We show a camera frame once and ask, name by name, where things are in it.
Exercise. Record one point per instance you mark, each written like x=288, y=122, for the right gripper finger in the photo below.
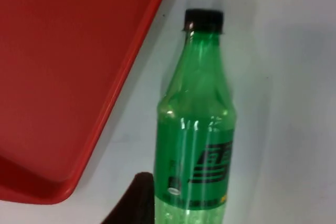
x=136, y=203

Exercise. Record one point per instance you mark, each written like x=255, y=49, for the green plastic bottle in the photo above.
x=194, y=103

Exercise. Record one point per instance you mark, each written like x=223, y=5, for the red tray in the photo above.
x=65, y=64

